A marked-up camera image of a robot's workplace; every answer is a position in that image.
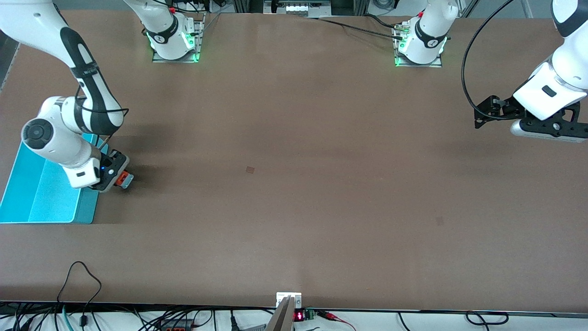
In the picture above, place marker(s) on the orange toy bus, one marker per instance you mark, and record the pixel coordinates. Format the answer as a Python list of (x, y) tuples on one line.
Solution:
[(122, 179)]

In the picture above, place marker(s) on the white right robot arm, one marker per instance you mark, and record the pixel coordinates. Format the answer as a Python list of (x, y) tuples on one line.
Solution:
[(50, 138)]

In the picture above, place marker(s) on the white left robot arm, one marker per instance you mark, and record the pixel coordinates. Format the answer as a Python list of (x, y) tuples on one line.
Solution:
[(427, 27)]

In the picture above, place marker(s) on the blue plastic box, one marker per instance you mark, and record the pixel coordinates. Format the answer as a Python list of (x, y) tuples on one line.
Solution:
[(41, 202)]

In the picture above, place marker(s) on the black power strip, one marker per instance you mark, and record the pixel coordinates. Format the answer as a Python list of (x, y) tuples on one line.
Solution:
[(177, 327)]

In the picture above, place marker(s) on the white lit device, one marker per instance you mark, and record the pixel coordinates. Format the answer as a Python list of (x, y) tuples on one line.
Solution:
[(298, 8)]

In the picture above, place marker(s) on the red digit display module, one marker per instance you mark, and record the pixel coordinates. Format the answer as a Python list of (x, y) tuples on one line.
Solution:
[(299, 316)]

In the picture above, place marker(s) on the black right camera mount bracket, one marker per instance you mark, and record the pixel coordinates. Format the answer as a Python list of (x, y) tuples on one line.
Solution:
[(112, 163)]

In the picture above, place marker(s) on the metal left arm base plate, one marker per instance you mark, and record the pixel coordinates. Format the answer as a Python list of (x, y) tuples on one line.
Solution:
[(418, 65)]

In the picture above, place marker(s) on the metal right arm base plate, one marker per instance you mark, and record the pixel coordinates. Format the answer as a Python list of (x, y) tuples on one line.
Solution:
[(174, 60)]

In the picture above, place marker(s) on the white table edge bracket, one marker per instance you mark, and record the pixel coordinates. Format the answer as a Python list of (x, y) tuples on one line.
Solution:
[(281, 296)]

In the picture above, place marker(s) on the grey metal camera bar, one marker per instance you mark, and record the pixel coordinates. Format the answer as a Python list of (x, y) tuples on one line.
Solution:
[(282, 319)]

